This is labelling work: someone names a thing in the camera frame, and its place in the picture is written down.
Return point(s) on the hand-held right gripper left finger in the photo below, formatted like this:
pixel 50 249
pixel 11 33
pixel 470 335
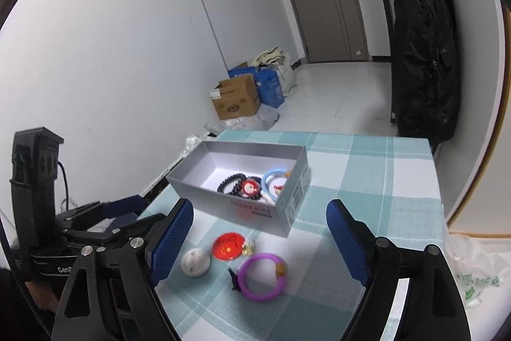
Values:
pixel 171 241

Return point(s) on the black backpack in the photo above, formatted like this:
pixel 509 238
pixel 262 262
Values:
pixel 423 65

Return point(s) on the white round case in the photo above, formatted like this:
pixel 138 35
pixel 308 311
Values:
pixel 195 263

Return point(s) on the white green-print plastic bag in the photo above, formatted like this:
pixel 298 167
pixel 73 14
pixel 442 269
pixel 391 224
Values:
pixel 475 269

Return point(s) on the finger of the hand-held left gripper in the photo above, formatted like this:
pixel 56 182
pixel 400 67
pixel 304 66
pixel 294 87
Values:
pixel 119 231
pixel 123 204

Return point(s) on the white wood-trimmed panel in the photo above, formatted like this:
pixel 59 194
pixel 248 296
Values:
pixel 487 125

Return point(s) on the brown cardboard box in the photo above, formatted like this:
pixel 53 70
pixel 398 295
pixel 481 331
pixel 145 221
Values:
pixel 239 101

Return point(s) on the blue cardboard box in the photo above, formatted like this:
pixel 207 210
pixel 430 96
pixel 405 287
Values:
pixel 271 89

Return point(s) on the grey cardboard box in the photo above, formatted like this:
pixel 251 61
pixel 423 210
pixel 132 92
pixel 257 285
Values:
pixel 223 201

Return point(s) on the grey plastic package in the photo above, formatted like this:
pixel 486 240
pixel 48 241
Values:
pixel 255 119

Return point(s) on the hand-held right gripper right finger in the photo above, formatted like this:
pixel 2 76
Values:
pixel 347 241

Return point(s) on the beige cloth bag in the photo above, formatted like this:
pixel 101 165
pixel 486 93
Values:
pixel 285 77

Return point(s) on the teal checked tablecloth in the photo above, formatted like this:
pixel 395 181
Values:
pixel 359 173

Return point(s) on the silver plastic package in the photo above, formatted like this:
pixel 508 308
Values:
pixel 193 143

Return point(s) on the red round badge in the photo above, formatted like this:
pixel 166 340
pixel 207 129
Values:
pixel 227 247

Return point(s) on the small yellow charm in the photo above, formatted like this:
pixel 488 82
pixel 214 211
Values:
pixel 248 246

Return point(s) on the red white round charm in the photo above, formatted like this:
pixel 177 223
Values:
pixel 250 187

